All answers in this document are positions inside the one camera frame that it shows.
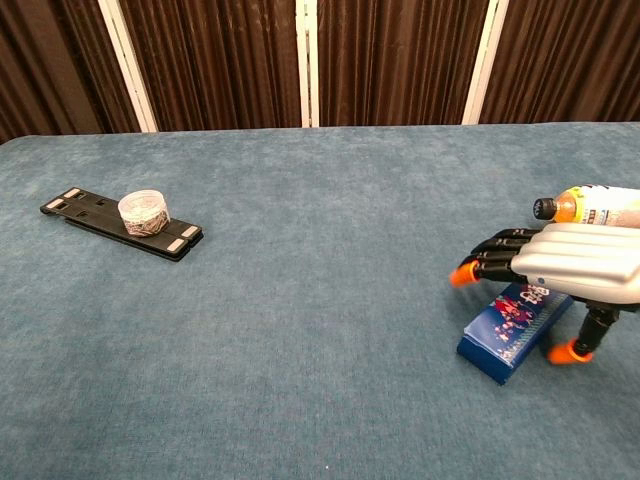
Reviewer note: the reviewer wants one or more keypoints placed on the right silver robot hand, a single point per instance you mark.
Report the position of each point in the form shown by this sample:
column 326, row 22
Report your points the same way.
column 580, row 260

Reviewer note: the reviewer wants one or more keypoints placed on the blue box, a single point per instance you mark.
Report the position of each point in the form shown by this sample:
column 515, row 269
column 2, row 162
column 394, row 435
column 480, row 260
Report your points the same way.
column 505, row 340

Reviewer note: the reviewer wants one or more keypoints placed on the orange drink plastic bottle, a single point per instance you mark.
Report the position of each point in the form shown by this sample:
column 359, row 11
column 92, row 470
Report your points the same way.
column 590, row 205

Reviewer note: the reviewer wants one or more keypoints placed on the dark brown curtain panel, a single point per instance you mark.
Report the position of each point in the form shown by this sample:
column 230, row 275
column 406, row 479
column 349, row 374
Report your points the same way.
column 565, row 60
column 50, row 60
column 210, row 60
column 395, row 60

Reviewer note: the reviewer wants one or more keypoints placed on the blue velvet table cloth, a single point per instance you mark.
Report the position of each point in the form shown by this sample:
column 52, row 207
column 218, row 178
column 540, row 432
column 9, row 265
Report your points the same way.
column 280, row 340

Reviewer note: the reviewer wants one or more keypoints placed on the clear jar of clips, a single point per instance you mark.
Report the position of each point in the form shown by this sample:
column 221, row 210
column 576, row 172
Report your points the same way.
column 144, row 212

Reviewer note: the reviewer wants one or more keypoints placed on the black folding stand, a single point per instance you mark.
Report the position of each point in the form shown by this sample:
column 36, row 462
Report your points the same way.
column 90, row 210

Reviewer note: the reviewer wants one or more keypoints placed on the white partition frame post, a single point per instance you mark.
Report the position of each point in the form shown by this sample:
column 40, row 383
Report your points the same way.
column 127, row 65
column 306, row 60
column 482, row 65

